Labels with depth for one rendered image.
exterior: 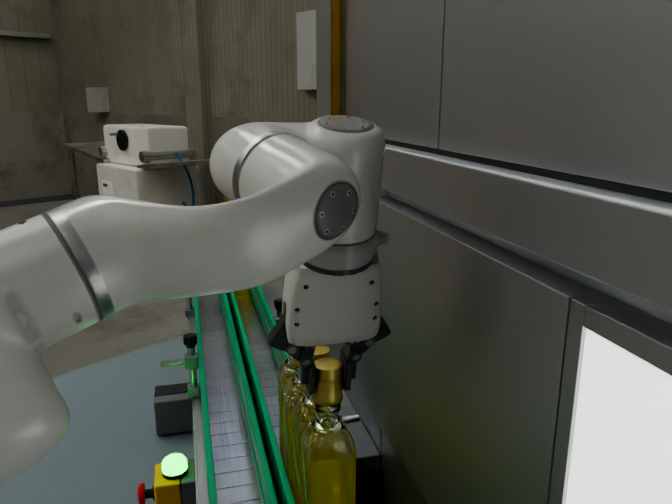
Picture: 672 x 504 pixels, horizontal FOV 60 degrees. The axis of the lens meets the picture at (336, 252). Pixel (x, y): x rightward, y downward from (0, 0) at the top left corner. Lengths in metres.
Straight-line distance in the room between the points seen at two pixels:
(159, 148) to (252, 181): 4.80
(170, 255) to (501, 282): 0.28
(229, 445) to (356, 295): 0.55
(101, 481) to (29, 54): 8.57
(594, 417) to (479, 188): 0.23
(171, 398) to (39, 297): 0.95
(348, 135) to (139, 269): 0.21
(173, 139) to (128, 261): 4.91
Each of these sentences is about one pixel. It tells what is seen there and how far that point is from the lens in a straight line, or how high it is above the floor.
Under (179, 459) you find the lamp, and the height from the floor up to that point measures 0.85.
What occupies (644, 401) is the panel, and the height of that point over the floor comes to 1.28.
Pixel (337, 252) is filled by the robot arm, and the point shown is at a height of 1.32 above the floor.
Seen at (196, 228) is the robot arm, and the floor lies 1.37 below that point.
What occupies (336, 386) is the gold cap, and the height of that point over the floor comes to 1.15.
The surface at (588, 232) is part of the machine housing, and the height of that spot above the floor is 1.37.
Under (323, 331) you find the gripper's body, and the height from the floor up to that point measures 1.23.
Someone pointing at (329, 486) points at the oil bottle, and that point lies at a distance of 0.71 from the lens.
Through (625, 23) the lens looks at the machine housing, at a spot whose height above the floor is 1.51.
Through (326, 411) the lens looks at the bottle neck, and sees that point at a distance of 0.67.
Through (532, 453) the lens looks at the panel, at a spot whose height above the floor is 1.18.
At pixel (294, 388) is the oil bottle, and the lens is 0.78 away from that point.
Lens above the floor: 1.46
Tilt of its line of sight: 15 degrees down
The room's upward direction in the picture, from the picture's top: straight up
